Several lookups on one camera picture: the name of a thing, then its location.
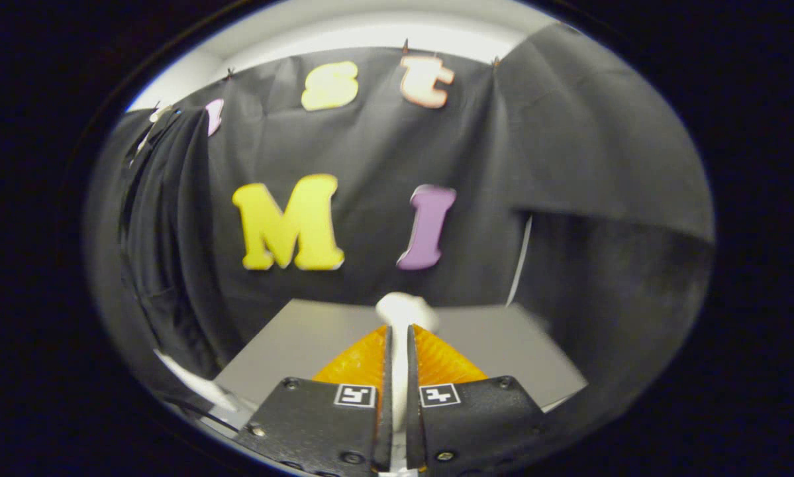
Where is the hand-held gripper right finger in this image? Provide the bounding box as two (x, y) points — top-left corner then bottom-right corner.
(407, 323), (550, 474)

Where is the grey cabinet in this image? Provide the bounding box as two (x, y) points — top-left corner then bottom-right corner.
(213, 298), (588, 415)

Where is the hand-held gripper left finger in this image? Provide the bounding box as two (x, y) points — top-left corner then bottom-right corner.
(236, 325), (394, 476)

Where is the black blazer jacket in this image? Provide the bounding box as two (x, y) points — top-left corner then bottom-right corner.
(120, 109), (228, 382)

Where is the black backdrop cloth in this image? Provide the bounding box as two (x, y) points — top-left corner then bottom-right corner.
(85, 23), (715, 425)

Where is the white shirt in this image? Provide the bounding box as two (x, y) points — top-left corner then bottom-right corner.
(153, 350), (238, 411)

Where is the thin white cord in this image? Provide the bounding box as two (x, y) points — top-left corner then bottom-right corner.
(505, 215), (534, 307)

